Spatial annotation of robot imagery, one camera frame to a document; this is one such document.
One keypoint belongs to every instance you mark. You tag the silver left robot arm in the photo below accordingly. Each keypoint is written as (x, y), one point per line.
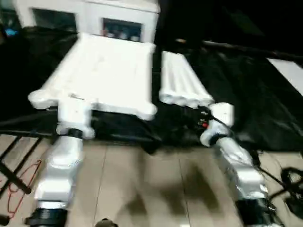
(59, 170)

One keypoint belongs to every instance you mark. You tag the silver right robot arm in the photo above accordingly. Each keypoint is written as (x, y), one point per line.
(236, 160)

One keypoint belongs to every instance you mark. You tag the black mat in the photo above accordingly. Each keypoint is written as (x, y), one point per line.
(248, 106)

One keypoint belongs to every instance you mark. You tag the white plastic table leg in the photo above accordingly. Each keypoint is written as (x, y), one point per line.
(165, 78)
(196, 87)
(175, 80)
(185, 82)

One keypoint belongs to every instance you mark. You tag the black metal rack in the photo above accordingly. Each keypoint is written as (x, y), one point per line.
(16, 179)

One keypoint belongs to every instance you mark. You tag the white glass-door cabinet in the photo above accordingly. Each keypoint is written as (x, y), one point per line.
(90, 14)

